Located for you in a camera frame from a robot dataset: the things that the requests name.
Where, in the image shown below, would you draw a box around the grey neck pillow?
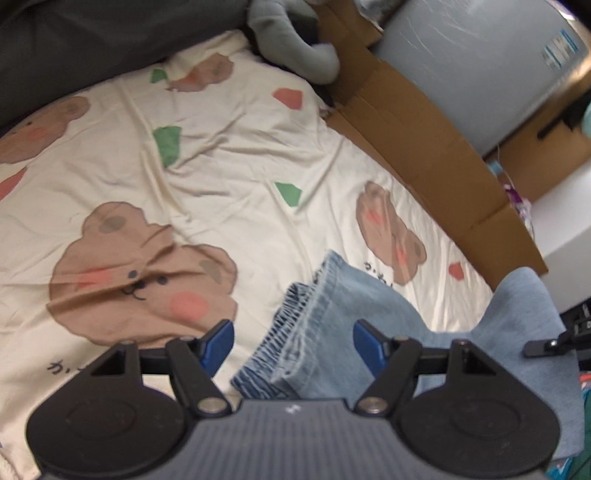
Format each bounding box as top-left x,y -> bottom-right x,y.
247,0 -> 341,85

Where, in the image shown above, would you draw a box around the grey film-wrapped appliance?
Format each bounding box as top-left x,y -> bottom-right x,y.
369,0 -> 591,158

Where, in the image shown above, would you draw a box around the blue denim jeans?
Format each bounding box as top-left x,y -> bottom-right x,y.
231,250 -> 583,462

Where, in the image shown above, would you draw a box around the upright brown cardboard panel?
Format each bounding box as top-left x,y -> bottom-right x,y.
499,69 -> 591,201

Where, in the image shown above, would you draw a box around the purple white refill pouch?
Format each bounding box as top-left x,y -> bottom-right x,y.
503,182 -> 534,236

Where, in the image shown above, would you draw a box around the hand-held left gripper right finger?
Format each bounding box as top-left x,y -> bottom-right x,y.
355,319 -> 503,415

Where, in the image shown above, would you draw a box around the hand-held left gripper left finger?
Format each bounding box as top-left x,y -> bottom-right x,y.
91,320 -> 235,418

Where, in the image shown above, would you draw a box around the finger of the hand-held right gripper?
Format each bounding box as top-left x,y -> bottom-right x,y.
524,333 -> 580,358

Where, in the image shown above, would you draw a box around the black hanging strap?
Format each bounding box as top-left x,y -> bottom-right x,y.
538,88 -> 591,139

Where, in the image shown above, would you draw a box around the flattened brown cardboard box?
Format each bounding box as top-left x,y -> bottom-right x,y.
314,0 -> 549,294

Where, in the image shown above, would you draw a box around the cream bear print bed sheet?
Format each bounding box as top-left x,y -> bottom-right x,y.
0,30 -> 497,480

